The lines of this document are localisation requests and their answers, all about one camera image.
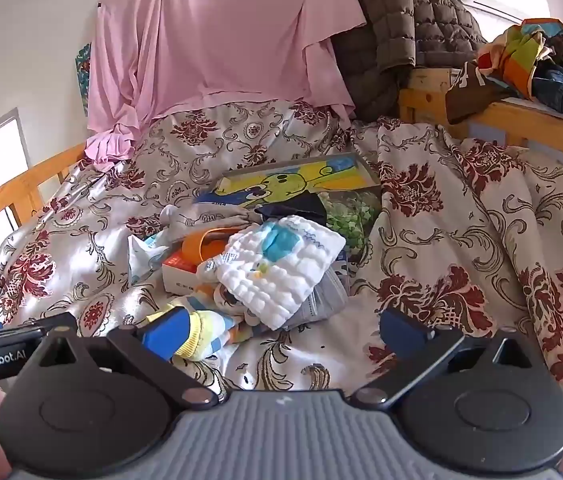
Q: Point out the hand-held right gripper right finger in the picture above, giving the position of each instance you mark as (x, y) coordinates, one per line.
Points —
(404, 332)

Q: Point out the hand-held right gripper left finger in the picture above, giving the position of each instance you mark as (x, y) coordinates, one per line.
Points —
(161, 336)

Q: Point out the blue yellow striped sock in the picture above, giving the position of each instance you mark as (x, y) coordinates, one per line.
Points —
(196, 330)

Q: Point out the grey cloth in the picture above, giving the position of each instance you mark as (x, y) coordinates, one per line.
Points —
(321, 302)

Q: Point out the orange cloth band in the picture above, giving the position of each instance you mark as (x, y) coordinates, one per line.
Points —
(196, 247)

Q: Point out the white quilted cloth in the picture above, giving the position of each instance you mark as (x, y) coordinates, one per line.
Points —
(261, 280)

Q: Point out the grey printed towel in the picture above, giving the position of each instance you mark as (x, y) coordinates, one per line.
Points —
(196, 222)

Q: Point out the black cloth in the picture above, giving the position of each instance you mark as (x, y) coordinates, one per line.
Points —
(306, 205)

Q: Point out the grey tray with cartoon picture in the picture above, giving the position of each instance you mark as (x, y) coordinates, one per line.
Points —
(281, 180)

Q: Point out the orange and white box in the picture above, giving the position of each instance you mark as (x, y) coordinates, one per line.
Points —
(181, 275)

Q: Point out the white light blue packet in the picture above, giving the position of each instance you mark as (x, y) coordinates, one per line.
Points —
(146, 257)

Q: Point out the bag of green candies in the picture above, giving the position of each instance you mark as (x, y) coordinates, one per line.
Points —
(351, 220)

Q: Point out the floral satin bedspread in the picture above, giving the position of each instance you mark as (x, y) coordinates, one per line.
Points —
(461, 210)

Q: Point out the wooden bed railing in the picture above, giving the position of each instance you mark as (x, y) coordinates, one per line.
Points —
(26, 180)

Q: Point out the orange green colourful clothing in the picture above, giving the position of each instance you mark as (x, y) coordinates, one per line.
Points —
(521, 55)

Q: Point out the pink bed sheet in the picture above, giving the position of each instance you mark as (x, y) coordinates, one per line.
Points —
(211, 35)

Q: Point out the brown quilted jacket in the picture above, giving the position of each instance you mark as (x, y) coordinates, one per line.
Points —
(401, 10)

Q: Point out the wooden bed frame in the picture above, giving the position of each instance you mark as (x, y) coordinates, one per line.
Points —
(511, 125)

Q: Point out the teal wall poster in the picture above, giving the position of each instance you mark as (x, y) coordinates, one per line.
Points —
(83, 75)

